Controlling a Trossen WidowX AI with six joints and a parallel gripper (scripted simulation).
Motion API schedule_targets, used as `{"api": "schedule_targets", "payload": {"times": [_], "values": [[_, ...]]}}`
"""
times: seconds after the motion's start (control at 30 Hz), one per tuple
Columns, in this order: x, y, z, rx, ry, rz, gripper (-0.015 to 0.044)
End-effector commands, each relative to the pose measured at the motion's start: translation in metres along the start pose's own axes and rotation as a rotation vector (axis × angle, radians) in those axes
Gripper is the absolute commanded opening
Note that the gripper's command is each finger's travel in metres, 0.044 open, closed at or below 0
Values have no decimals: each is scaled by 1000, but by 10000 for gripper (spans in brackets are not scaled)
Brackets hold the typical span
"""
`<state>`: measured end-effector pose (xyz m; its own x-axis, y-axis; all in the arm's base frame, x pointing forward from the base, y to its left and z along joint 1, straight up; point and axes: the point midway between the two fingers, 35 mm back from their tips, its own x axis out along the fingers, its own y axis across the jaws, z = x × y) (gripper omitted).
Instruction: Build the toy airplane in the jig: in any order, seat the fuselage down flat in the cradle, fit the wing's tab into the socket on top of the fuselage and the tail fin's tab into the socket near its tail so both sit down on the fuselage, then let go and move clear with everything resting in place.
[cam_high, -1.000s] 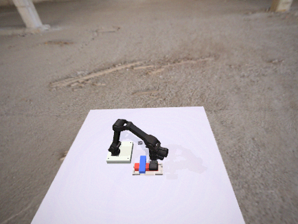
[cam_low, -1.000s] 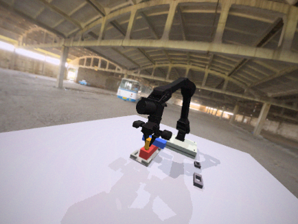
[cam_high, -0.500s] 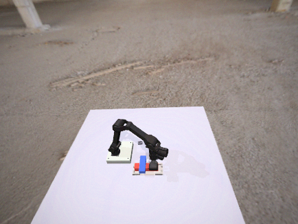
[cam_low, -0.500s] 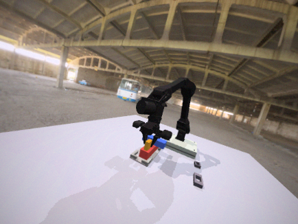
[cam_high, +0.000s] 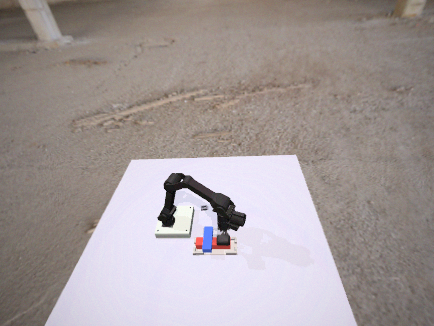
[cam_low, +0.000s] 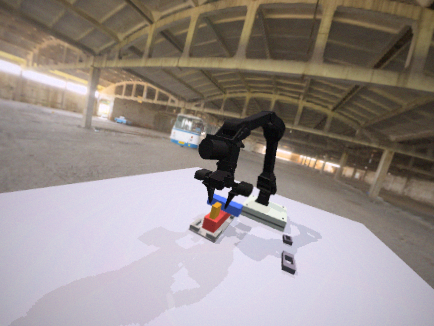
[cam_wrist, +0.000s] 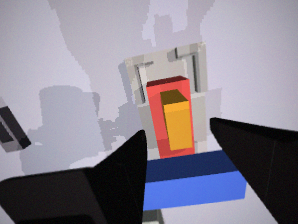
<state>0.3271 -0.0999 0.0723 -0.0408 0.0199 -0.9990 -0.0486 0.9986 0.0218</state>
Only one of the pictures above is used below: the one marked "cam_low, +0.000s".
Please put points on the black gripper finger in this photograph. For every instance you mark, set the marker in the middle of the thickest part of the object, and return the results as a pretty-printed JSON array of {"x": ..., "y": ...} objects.
[
  {"x": 231, "y": 195},
  {"x": 210, "y": 191}
]

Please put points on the orange rectangular block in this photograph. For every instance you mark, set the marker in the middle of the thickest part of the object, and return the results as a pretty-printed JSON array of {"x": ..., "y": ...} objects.
[{"x": 215, "y": 210}]

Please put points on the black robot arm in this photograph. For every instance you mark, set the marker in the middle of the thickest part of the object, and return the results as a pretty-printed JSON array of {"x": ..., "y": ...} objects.
[{"x": 227, "y": 141}]

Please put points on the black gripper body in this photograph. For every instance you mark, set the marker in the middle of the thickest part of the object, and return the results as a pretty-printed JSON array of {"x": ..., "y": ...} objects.
[{"x": 243, "y": 188}]

